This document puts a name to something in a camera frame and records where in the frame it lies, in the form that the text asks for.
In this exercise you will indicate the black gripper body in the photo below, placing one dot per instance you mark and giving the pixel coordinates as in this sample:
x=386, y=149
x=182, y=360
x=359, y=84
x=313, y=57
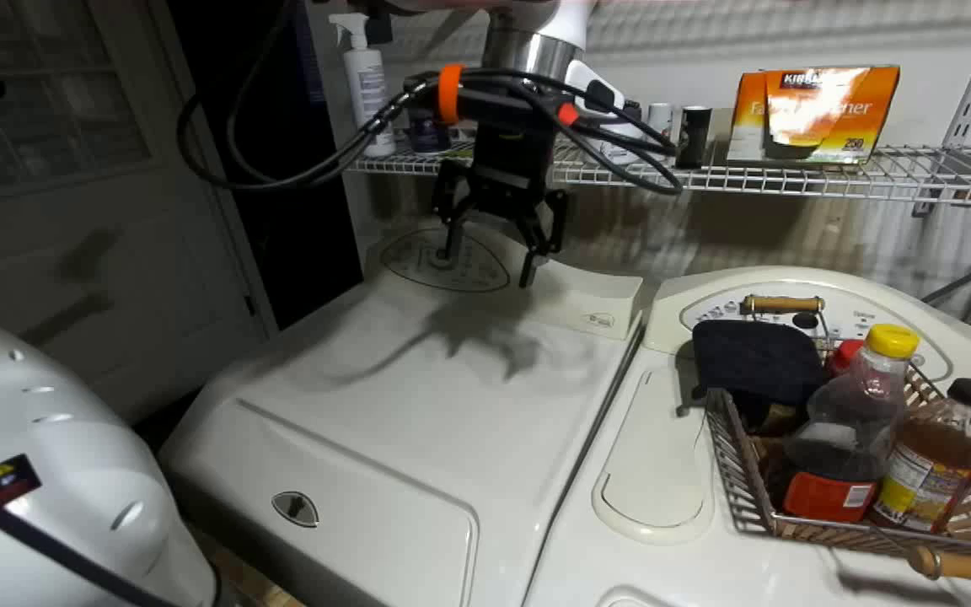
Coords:
x=512, y=155

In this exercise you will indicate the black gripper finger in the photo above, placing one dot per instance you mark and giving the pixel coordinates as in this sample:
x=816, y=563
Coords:
x=540, y=242
x=451, y=214

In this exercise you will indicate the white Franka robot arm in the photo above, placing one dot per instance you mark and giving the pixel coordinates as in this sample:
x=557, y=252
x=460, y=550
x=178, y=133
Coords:
x=529, y=51

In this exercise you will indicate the cream washing machine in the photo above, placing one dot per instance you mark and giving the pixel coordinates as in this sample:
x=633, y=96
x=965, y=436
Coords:
x=641, y=474

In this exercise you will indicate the dark cylindrical can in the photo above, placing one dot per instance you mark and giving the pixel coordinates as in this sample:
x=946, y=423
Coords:
x=427, y=133

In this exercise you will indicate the white spray bottle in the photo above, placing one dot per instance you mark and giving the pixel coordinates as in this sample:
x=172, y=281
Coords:
x=369, y=84

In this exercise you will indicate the small black canister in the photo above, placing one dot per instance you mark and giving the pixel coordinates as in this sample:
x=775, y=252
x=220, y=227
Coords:
x=696, y=137

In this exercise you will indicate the navy blue cloth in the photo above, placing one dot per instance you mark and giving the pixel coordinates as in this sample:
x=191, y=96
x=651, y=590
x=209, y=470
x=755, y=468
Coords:
x=755, y=360

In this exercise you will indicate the orange cardboard box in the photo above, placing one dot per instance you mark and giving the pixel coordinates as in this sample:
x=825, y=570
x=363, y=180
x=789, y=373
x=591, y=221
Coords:
x=810, y=114

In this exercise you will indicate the red cap bottle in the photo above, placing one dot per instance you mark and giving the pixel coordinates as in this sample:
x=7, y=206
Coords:
x=845, y=356

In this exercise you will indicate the wicker basket with items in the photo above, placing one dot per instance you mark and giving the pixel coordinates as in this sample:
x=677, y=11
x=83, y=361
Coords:
x=742, y=495

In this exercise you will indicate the yellow cap sauce bottle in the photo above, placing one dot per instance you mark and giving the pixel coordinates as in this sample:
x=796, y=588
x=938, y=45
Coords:
x=856, y=400

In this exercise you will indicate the white panel door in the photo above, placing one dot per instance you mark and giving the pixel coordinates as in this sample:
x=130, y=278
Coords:
x=83, y=223

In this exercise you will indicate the black cap amber bottle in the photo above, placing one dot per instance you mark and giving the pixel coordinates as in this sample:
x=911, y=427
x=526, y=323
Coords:
x=928, y=460

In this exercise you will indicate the white rounded plastic appliance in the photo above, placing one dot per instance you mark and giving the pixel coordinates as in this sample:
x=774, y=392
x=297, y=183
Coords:
x=48, y=474

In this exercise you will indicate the black wrist camera orange ends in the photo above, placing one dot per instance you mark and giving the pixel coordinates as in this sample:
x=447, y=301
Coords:
x=506, y=96

